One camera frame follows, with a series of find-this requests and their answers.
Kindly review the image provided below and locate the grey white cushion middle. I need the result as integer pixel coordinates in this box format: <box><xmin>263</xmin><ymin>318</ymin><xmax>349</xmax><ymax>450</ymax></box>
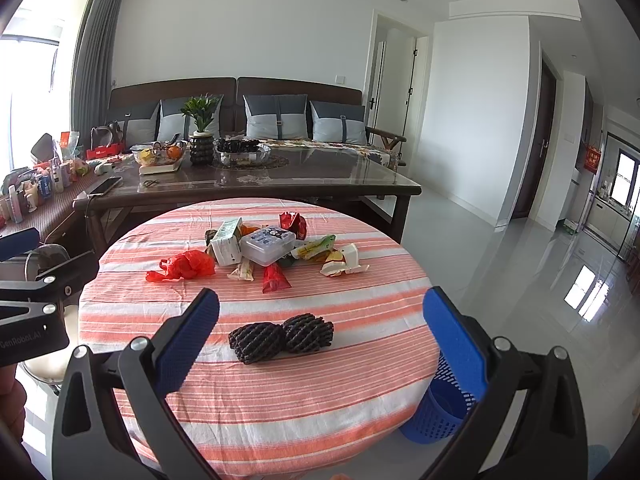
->
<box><xmin>243</xmin><ymin>94</ymin><xmax>308</xmax><ymax>140</ymax></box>

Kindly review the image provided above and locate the red plastic bag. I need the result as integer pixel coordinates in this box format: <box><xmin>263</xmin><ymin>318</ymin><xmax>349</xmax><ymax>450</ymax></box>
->
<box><xmin>145</xmin><ymin>250</ymin><xmax>215</xmax><ymax>283</ymax></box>

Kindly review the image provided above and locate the side table with bottles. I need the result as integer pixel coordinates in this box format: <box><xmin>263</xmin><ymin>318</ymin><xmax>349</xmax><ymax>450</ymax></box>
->
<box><xmin>1</xmin><ymin>133</ymin><xmax>99</xmax><ymax>242</ymax></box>

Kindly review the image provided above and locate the blue plastic trash basket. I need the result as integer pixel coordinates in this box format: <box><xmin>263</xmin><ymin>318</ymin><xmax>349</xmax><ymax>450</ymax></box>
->
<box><xmin>399</xmin><ymin>353</ymin><xmax>476</xmax><ymax>444</ymax></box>

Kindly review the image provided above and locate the grey white cushion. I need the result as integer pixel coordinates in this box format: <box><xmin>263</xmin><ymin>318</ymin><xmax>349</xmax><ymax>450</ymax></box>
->
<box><xmin>310</xmin><ymin>101</ymin><xmax>367</xmax><ymax>145</ymax></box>
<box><xmin>243</xmin><ymin>94</ymin><xmax>308</xmax><ymax>140</ymax></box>
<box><xmin>156</xmin><ymin>94</ymin><xmax>224</xmax><ymax>142</ymax></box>

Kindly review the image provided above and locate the dark green snack bag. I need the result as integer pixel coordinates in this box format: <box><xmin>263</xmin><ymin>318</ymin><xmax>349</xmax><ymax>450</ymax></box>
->
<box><xmin>277</xmin><ymin>255</ymin><xmax>296</xmax><ymax>269</ymax></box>

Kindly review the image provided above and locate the glass fruit bowl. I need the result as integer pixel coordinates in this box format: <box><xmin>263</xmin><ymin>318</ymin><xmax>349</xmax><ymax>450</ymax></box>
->
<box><xmin>130</xmin><ymin>140</ymin><xmax>188</xmax><ymax>167</ymax></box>

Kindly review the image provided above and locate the grey white cushion left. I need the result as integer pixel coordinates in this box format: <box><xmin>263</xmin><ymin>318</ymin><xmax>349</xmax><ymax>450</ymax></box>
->
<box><xmin>156</xmin><ymin>94</ymin><xmax>224</xmax><ymax>142</ymax></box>

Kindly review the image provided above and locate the dark wooden sofa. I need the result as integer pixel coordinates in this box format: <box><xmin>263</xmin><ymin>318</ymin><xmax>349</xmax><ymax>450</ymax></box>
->
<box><xmin>106</xmin><ymin>76</ymin><xmax>407</xmax><ymax>162</ymax></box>

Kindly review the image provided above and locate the grey cushion far left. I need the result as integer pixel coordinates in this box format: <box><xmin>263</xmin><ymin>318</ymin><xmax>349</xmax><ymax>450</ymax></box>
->
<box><xmin>106</xmin><ymin>101</ymin><xmax>160</xmax><ymax>150</ymax></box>

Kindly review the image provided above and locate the striped orange white tablecloth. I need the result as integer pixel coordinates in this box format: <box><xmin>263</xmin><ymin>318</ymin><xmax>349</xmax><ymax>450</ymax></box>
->
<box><xmin>78</xmin><ymin>198</ymin><xmax>439</xmax><ymax>479</ymax></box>

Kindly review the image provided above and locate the green yellow snack wrapper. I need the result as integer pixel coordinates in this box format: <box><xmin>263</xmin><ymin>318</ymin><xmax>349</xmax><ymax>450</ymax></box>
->
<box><xmin>291</xmin><ymin>235</ymin><xmax>336</xmax><ymax>260</ymax></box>

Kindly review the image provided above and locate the clear plastic food box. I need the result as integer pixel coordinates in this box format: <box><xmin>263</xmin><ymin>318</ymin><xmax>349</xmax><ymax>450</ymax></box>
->
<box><xmin>240</xmin><ymin>226</ymin><xmax>296</xmax><ymax>266</ymax></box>

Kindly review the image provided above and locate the brown wrapper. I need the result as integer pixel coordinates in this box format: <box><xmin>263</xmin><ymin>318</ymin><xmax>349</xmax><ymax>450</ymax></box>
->
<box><xmin>205</xmin><ymin>229</ymin><xmax>217</xmax><ymax>245</ymax></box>

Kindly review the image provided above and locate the grey curtain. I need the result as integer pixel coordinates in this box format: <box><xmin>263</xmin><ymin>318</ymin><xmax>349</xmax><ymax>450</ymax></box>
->
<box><xmin>70</xmin><ymin>0</ymin><xmax>122</xmax><ymax>148</ymax></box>

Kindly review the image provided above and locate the cream bread wrapper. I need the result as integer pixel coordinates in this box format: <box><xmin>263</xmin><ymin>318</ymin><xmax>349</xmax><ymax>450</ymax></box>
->
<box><xmin>228</xmin><ymin>258</ymin><xmax>254</xmax><ymax>282</ymax></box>

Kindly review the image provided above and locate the crushed red soda can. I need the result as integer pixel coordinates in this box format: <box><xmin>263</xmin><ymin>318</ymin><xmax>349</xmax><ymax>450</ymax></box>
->
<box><xmin>279</xmin><ymin>211</ymin><xmax>307</xmax><ymax>240</ymax></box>

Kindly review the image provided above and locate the smartphone on table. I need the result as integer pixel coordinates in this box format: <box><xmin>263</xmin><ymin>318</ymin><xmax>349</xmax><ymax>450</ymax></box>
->
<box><xmin>88</xmin><ymin>177</ymin><xmax>122</xmax><ymax>197</ymax></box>

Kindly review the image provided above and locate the dark wooden coffee table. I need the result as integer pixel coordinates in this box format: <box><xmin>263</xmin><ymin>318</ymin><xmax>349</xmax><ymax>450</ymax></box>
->
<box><xmin>74</xmin><ymin>148</ymin><xmax>422</xmax><ymax>254</ymax></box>

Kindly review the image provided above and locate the person left hand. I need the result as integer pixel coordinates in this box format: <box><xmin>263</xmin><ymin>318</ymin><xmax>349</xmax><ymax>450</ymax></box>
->
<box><xmin>0</xmin><ymin>364</ymin><xmax>27</xmax><ymax>443</ymax></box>

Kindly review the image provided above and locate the red snack wrapper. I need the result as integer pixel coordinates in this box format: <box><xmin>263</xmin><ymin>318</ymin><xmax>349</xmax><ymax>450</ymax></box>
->
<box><xmin>262</xmin><ymin>262</ymin><xmax>291</xmax><ymax>294</ymax></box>

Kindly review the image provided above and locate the orange white snack wrapper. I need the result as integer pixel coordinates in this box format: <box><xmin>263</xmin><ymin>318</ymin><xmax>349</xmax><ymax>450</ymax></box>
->
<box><xmin>240</xmin><ymin>223</ymin><xmax>259</xmax><ymax>236</ymax></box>

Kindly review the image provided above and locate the grey white cushion right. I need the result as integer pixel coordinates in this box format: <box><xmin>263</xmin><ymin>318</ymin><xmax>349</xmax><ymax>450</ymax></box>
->
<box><xmin>310</xmin><ymin>101</ymin><xmax>367</xmax><ymax>145</ymax></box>

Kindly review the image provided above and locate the white red paper box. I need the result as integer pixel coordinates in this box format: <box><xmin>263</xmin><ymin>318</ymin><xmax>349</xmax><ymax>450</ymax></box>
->
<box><xmin>320</xmin><ymin>244</ymin><xmax>370</xmax><ymax>278</ymax></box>

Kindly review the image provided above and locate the white green milk carton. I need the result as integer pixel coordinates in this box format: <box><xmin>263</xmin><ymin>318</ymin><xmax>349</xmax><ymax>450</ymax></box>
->
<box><xmin>209</xmin><ymin>218</ymin><xmax>242</xmax><ymax>268</ymax></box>

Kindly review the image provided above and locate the red gift bag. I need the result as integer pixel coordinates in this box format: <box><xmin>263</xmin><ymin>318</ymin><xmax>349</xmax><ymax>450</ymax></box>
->
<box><xmin>86</xmin><ymin>142</ymin><xmax>125</xmax><ymax>160</ymax></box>

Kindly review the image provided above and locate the potted green plant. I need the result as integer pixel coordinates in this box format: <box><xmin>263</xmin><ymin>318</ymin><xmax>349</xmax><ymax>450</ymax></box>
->
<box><xmin>181</xmin><ymin>94</ymin><xmax>220</xmax><ymax>166</ymax></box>

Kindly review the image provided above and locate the glass snack bowl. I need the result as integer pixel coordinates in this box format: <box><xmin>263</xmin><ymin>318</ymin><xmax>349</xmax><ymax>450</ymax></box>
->
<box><xmin>215</xmin><ymin>136</ymin><xmax>271</xmax><ymax>167</ymax></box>

